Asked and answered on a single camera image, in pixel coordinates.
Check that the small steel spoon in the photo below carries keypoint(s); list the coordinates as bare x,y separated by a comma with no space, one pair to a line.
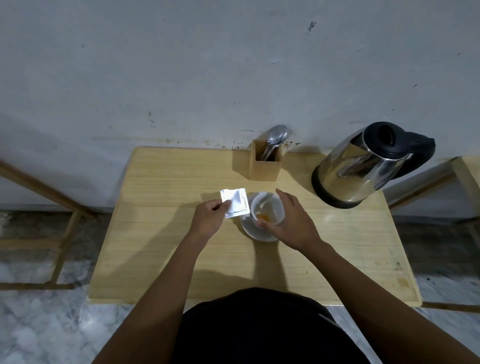
282,139

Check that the steel electric kettle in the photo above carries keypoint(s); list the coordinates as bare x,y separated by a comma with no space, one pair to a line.
356,168

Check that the white ceramic cup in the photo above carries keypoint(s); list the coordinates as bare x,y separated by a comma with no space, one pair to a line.
270,205

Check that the wooden frame stand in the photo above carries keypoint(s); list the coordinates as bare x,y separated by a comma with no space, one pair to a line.
465,176
45,191

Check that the person's right thumb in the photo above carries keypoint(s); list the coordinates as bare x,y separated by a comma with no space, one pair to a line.
267,225

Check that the person's right hand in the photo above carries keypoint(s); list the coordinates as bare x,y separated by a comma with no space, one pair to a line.
296,225

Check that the white paper sachet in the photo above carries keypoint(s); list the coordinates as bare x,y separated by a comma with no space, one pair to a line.
238,202

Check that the person's left hand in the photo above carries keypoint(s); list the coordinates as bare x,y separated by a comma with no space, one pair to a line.
205,222

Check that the person's right forearm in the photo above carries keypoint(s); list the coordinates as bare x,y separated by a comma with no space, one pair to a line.
375,307

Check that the steel fork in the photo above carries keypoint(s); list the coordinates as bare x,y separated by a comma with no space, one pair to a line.
289,133

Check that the person's black shirt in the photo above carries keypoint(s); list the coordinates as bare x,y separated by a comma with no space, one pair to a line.
262,330

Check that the amber liquid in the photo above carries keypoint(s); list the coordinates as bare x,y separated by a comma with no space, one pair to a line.
263,216

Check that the wooden cutlery holder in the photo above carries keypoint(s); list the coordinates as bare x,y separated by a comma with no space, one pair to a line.
264,170

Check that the large steel spoon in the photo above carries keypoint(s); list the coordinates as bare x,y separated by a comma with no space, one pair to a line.
275,134

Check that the person's left forearm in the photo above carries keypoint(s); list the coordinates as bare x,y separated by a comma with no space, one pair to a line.
157,300

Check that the white saucer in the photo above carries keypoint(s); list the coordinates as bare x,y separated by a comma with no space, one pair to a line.
250,230

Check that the person's left fingers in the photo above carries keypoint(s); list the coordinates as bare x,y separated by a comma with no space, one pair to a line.
219,205

